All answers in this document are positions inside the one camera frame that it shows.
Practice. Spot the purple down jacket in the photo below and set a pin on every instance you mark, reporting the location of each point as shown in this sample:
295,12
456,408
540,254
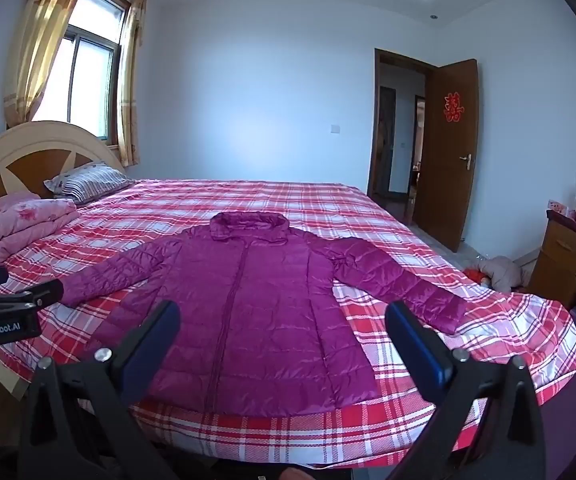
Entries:
268,310

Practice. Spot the narrow yellow curtain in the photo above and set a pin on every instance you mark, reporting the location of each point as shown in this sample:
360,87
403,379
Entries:
130,85

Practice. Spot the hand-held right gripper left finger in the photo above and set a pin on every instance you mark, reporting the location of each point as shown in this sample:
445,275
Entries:
155,340

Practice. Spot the bed with red plaid sheet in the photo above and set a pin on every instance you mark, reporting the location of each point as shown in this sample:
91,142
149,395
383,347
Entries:
367,220

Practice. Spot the red cloth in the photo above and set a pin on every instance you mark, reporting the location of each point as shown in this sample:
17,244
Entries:
475,276

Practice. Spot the cream and wood headboard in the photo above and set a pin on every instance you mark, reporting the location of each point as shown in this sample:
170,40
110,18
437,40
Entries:
28,142

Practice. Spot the brown wooden door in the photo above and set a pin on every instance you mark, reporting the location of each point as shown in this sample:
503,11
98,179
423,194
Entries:
442,170

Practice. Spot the small pink box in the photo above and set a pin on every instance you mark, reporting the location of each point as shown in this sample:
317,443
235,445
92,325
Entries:
557,206

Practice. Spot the red paper door decoration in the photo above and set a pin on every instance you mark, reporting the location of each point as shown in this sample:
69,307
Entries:
452,107

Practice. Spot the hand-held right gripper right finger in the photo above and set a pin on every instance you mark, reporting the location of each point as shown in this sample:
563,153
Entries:
412,345

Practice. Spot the window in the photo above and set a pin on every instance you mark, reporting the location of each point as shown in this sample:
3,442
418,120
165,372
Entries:
93,85

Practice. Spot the wide yellow curtain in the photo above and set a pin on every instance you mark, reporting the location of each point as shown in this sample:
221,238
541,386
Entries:
43,35

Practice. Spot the dark wooden door frame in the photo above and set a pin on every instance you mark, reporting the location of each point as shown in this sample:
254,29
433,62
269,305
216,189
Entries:
376,110

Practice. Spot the striped pillow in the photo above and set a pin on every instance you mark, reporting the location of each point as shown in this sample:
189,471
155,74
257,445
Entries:
93,180

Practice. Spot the wooden dresser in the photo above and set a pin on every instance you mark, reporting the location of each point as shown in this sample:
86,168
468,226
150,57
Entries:
557,255

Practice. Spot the pink floral folded quilt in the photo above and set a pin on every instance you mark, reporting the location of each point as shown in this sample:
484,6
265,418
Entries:
18,225

